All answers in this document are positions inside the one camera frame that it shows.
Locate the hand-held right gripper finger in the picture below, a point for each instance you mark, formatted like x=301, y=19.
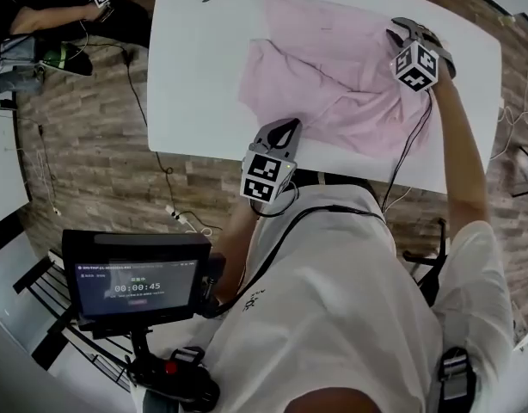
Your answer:
x=408, y=27
x=395, y=39

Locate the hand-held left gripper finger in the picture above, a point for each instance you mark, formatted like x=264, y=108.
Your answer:
x=266, y=133
x=293, y=140

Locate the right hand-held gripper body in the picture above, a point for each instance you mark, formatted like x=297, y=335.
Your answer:
x=419, y=63

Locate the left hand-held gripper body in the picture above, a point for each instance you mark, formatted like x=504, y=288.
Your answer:
x=266, y=174

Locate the pink robe garment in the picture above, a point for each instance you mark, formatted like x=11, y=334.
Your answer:
x=333, y=80

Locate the person's right forearm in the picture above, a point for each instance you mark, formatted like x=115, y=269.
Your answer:
x=462, y=153

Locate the person's left forearm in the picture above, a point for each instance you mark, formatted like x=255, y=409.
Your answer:
x=238, y=248

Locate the person's dark trousers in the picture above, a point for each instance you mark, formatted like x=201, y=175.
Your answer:
x=333, y=181

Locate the large white table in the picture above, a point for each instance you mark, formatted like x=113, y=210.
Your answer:
x=195, y=80

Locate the white power strip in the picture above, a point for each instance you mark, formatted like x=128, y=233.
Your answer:
x=174, y=212

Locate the small pale bottle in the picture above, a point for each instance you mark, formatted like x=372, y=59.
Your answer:
x=507, y=19

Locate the black folding chair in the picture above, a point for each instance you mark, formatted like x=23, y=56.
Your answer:
x=526, y=170

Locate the person's white t-shirt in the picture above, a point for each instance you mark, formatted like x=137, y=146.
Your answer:
x=341, y=308

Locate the black monitor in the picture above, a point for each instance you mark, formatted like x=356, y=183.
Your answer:
x=135, y=282

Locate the dark blue oval pad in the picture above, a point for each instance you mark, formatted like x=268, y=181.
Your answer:
x=66, y=60

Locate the black monitor mount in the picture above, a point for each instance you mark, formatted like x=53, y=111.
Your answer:
x=169, y=372

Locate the black metal frame chair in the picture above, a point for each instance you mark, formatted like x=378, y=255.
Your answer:
x=62, y=312

